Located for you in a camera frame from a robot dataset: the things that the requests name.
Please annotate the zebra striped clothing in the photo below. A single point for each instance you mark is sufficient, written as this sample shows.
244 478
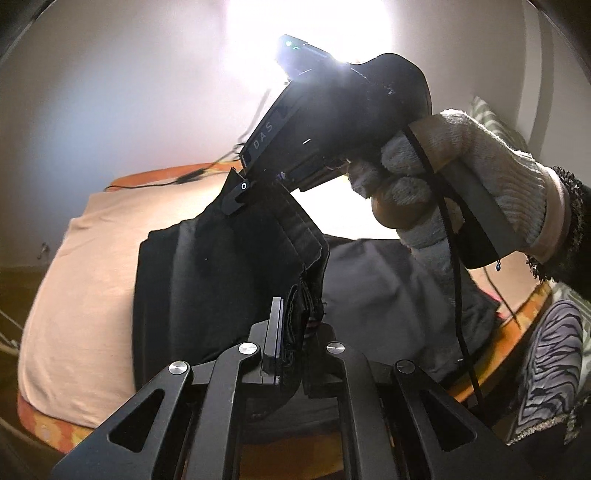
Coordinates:
549 360

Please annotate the person's right hand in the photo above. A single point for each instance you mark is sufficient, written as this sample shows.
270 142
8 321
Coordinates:
498 161

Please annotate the green patterned white pillow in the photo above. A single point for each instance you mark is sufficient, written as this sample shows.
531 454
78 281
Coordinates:
491 120

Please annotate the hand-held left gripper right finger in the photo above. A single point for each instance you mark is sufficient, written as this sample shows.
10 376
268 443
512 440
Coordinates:
323 364

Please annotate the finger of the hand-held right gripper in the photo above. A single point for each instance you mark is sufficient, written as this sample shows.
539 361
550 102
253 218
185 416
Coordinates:
235 194

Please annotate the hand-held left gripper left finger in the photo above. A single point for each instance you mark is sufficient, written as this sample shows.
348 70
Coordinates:
275 332

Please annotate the black pants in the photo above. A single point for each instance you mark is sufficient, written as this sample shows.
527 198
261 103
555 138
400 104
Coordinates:
207 277

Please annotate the person's right forearm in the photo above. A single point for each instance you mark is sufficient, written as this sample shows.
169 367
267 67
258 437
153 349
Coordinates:
577 230

